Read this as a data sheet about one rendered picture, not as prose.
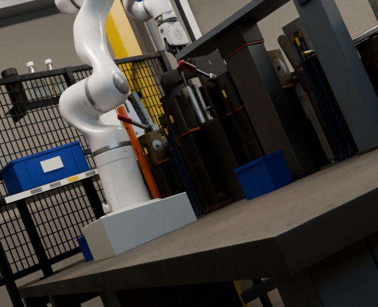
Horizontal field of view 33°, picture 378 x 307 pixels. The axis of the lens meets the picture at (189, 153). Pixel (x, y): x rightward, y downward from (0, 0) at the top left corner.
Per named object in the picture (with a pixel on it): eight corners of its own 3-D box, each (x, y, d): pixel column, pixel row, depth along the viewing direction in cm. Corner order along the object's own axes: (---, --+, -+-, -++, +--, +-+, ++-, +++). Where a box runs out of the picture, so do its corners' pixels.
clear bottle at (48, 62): (72, 95, 296) (56, 56, 297) (61, 97, 291) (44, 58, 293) (65, 100, 300) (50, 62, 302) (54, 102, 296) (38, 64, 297)
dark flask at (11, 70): (33, 102, 280) (19, 66, 282) (19, 105, 275) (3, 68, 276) (26, 108, 286) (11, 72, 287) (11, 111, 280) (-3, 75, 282)
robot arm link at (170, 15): (163, 11, 237) (166, 19, 236) (178, 10, 243) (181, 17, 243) (149, 22, 242) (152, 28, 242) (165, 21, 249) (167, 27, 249)
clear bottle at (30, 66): (54, 98, 289) (38, 59, 290) (42, 101, 284) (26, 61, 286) (47, 103, 293) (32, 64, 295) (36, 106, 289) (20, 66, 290)
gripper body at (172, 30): (163, 17, 236) (175, 44, 236) (181, 16, 244) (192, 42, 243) (151, 26, 242) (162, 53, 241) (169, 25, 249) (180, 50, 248)
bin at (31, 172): (91, 169, 255) (80, 139, 256) (22, 192, 237) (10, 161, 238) (76, 179, 268) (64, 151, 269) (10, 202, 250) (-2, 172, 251)
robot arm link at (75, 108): (115, 146, 179) (91, 68, 182) (69, 166, 188) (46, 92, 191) (139, 144, 190) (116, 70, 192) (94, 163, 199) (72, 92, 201)
